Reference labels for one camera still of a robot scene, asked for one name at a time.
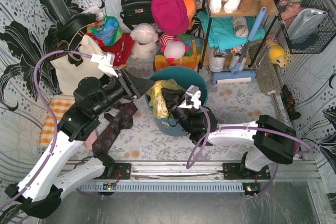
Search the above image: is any aluminium front rail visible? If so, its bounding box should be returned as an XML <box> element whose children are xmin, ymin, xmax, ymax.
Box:
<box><xmin>38</xmin><ymin>160</ymin><xmax>322</xmax><ymax>182</ymax></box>

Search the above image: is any black wire basket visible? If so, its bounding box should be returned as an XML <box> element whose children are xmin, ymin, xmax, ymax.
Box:
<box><xmin>275</xmin><ymin>0</ymin><xmax>335</xmax><ymax>55</ymax></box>

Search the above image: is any teal trash bin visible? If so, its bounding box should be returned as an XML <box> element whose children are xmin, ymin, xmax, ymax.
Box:
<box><xmin>144</xmin><ymin>66</ymin><xmax>209</xmax><ymax>137</ymax></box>

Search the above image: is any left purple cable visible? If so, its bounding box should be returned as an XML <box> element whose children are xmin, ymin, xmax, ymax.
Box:
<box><xmin>0</xmin><ymin>50</ymin><xmax>106</xmax><ymax>211</ymax></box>

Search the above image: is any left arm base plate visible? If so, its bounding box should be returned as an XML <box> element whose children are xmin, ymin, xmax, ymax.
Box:
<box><xmin>101</xmin><ymin>163</ymin><xmax>131</xmax><ymax>180</ymax></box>

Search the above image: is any brown patterned necktie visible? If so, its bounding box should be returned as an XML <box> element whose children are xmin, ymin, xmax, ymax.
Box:
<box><xmin>92</xmin><ymin>102</ymin><xmax>138</xmax><ymax>156</ymax></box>

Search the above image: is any colourful printed bag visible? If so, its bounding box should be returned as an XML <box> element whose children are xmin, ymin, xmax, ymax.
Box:
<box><xmin>87</xmin><ymin>16</ymin><xmax>123</xmax><ymax>47</ymax></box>

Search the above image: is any red cloth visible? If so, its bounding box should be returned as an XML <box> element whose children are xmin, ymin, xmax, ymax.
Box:
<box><xmin>101</xmin><ymin>33</ymin><xmax>134</xmax><ymax>67</ymax></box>

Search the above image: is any orange plush toy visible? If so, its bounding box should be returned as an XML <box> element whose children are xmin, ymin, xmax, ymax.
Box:
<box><xmin>183</xmin><ymin>0</ymin><xmax>196</xmax><ymax>29</ymax></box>

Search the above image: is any silver foil pouch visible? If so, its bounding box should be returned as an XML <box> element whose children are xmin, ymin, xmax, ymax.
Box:
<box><xmin>287</xmin><ymin>8</ymin><xmax>328</xmax><ymax>40</ymax></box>

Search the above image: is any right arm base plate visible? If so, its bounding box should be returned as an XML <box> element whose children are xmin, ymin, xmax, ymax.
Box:
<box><xmin>222</xmin><ymin>162</ymin><xmax>271</xmax><ymax>180</ymax></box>

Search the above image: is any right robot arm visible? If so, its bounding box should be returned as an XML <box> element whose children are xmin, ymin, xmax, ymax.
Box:
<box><xmin>162</xmin><ymin>85</ymin><xmax>296</xmax><ymax>178</ymax></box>

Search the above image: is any magenta fabric bag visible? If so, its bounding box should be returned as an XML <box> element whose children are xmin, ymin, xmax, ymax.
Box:
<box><xmin>151</xmin><ymin>0</ymin><xmax>189</xmax><ymax>36</ymax></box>

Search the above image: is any rainbow striped bag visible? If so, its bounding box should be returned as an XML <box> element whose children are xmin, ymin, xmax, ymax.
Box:
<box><xmin>153</xmin><ymin>33</ymin><xmax>203</xmax><ymax>72</ymax></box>

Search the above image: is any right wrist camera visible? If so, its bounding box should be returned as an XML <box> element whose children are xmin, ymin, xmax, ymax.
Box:
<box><xmin>178</xmin><ymin>85</ymin><xmax>201</xmax><ymax>110</ymax></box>

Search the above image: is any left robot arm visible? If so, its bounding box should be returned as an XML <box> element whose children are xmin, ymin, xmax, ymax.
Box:
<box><xmin>5</xmin><ymin>69</ymin><xmax>155</xmax><ymax>219</ymax></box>

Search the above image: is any cream canvas tote bag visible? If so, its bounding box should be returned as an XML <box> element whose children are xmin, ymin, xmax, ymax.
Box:
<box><xmin>51</xmin><ymin>35</ymin><xmax>104</xmax><ymax>96</ymax></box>

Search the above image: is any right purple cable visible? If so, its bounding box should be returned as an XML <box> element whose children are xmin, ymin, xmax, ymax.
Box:
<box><xmin>186</xmin><ymin>105</ymin><xmax>313</xmax><ymax>197</ymax></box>

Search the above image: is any orange checkered towel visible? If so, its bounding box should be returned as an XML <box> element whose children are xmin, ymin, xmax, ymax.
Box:
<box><xmin>39</xmin><ymin>95</ymin><xmax>75</xmax><ymax>148</ymax></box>

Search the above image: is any grey cable duct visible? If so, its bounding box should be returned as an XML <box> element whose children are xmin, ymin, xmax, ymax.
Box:
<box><xmin>79</xmin><ymin>182</ymin><xmax>244</xmax><ymax>193</ymax></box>

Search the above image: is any grey rolled sock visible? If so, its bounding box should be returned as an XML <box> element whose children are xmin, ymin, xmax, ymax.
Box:
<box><xmin>232</xmin><ymin>16</ymin><xmax>249</xmax><ymax>38</ymax></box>

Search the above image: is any teal folded cloth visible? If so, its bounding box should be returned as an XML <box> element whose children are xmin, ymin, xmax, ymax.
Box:
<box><xmin>197</xmin><ymin>12</ymin><xmax>265</xmax><ymax>50</ymax></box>

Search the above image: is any pink cloth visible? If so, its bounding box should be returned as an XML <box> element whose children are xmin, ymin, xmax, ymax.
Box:
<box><xmin>85</xmin><ymin>130</ymin><xmax>98</xmax><ymax>151</ymax></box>

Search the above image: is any yellow trash bag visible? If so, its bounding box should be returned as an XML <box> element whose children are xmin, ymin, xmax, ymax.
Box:
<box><xmin>146</xmin><ymin>79</ymin><xmax>185</xmax><ymax>119</ymax></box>

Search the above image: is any purple cable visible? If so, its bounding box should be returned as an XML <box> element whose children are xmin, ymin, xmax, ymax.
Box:
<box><xmin>0</xmin><ymin>50</ymin><xmax>106</xmax><ymax>211</ymax></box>
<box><xmin>186</xmin><ymin>105</ymin><xmax>313</xmax><ymax>197</ymax></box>

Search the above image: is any black leather handbag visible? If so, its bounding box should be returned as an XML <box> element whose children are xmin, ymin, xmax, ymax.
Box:
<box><xmin>120</xmin><ymin>0</ymin><xmax>155</xmax><ymax>30</ymax></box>

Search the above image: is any wooden metal shelf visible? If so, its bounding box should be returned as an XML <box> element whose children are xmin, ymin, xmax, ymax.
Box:
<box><xmin>197</xmin><ymin>0</ymin><xmax>280</xmax><ymax>69</ymax></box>

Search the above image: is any pink white plush doll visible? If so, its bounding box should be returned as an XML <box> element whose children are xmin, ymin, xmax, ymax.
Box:
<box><xmin>159</xmin><ymin>33</ymin><xmax>189</xmax><ymax>62</ymax></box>

